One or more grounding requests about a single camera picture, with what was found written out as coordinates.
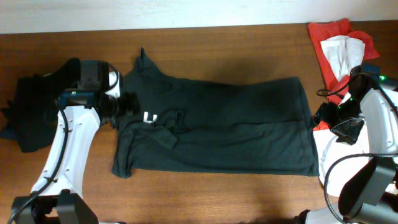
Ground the white t-shirt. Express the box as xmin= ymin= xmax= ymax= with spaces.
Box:
xmin=312 ymin=34 xmax=398 ymax=197

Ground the folded black clothes stack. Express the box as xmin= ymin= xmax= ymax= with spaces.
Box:
xmin=1 ymin=57 xmax=94 ymax=153

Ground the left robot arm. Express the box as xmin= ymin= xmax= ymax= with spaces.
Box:
xmin=8 ymin=58 xmax=139 ymax=224

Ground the dark green t-shirt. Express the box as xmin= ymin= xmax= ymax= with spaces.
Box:
xmin=111 ymin=54 xmax=319 ymax=179

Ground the blue folded garment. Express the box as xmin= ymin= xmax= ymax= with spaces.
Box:
xmin=0 ymin=128 xmax=17 ymax=140

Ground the red t-shirt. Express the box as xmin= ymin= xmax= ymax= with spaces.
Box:
xmin=307 ymin=17 xmax=380 ymax=131

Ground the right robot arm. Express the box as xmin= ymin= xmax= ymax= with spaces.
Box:
xmin=293 ymin=64 xmax=397 ymax=223

